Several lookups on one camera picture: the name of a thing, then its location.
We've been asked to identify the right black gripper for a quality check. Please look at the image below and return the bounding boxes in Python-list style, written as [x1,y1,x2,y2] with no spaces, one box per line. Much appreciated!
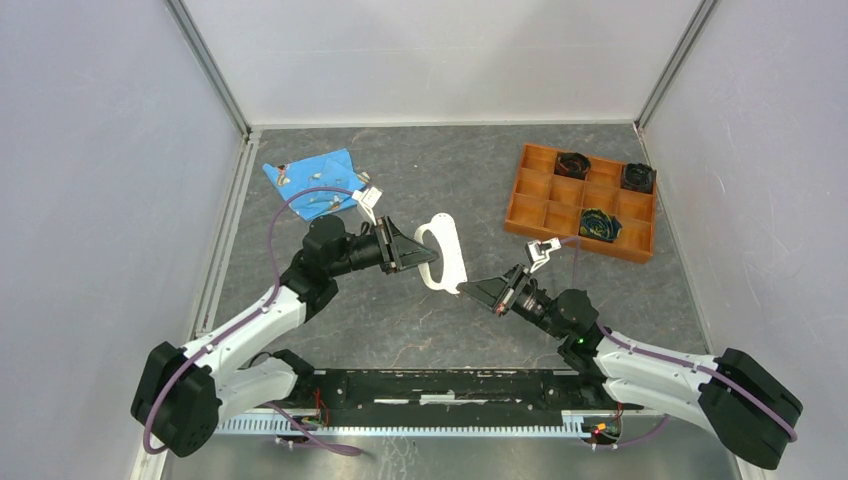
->
[456,262,566,341]

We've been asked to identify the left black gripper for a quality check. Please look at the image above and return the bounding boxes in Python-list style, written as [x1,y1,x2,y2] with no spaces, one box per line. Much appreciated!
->
[328,214,439,278]

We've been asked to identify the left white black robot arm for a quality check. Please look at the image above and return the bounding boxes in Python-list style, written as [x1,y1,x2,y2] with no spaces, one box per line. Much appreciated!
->
[130,215,440,457]

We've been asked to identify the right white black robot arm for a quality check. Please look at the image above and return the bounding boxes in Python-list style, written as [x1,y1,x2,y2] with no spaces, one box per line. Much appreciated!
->
[457,265,803,470]

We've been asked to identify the orange compartment tray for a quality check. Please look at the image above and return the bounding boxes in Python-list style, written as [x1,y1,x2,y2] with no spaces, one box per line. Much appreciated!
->
[504,143,657,264]

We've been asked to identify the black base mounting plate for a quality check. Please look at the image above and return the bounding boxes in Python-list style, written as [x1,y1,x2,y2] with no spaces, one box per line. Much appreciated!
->
[276,369,638,427]

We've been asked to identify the blue patterned cloth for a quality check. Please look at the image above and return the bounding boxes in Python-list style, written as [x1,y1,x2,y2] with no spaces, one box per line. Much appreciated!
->
[262,149,371,221]

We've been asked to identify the blue yellow rolled item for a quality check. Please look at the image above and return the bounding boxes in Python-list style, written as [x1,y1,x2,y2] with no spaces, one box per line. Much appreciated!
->
[578,208,622,243]

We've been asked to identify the black rolled item red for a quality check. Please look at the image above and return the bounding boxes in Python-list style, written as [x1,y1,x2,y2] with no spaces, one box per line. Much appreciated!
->
[554,152,592,180]

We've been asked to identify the black rolled item corner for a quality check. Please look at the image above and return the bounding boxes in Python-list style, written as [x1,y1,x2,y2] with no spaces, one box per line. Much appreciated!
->
[620,163,657,194]

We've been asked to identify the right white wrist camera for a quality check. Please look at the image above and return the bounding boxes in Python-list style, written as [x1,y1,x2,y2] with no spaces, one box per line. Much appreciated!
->
[525,237,562,274]

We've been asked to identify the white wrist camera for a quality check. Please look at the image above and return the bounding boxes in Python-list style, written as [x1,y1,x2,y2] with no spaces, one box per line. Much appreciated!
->
[351,186,383,225]
[525,237,562,274]

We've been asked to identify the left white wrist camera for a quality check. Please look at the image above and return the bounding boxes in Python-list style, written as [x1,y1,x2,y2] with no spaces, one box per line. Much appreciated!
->
[351,186,383,225]

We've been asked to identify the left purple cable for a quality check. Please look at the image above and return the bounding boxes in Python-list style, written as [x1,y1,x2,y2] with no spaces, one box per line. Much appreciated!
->
[142,186,359,456]

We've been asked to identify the purple cable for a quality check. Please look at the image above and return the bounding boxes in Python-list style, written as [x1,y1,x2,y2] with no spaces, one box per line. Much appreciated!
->
[569,237,799,444]
[142,186,359,456]

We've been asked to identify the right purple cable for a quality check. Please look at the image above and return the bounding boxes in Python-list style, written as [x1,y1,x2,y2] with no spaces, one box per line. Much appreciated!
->
[569,237,799,444]

